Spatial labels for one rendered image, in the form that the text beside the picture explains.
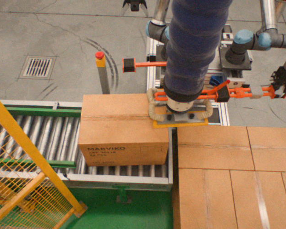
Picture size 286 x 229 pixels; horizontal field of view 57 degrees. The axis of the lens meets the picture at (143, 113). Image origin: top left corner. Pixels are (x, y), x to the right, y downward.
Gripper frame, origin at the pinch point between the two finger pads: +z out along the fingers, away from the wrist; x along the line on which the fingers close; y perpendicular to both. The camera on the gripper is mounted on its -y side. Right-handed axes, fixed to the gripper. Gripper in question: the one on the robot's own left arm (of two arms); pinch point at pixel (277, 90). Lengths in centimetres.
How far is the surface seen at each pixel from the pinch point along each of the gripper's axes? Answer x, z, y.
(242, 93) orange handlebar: 2.3, -1.3, 23.4
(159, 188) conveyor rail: 33, 78, 71
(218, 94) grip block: 2.8, -1.6, 37.9
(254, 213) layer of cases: 57, 69, 5
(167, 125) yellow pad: 15, 11, 69
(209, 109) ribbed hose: 9.0, 4.7, 43.0
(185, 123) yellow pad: 14, 11, 58
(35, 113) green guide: -34, 65, 172
